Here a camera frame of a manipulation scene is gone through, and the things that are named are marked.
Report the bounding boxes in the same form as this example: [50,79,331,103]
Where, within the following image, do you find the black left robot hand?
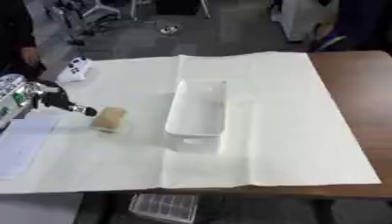
[33,80,100,117]

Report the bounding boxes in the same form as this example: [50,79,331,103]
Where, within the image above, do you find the white open box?
[164,79,230,154]

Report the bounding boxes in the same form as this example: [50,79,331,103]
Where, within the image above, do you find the white game controller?
[55,56,94,83]

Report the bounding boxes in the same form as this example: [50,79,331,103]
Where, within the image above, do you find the person's hand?
[19,46,42,68]

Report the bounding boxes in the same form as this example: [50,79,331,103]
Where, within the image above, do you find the tan rectangular block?
[90,106,128,133]

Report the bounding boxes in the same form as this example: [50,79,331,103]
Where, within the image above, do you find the white paper sheet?
[0,116,61,180]

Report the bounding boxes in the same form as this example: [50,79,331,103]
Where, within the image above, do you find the person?
[0,0,49,81]

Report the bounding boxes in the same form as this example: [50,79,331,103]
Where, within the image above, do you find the office chair base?
[44,0,123,46]

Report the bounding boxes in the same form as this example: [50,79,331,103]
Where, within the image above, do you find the small white floor object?
[159,24,183,35]

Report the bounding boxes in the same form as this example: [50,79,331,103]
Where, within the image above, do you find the white slatted crate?
[127,192,201,224]

